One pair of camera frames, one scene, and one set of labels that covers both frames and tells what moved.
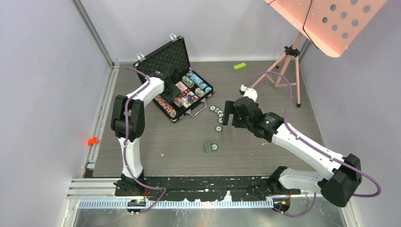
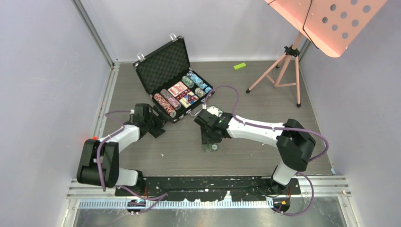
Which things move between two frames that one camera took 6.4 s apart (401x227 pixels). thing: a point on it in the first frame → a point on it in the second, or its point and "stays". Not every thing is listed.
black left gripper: (176, 92) → (161, 118)
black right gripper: (230, 109) → (206, 140)
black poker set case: (194, 91) stays
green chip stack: (208, 147) stays
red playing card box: (181, 86) stays
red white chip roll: (165, 106) stays
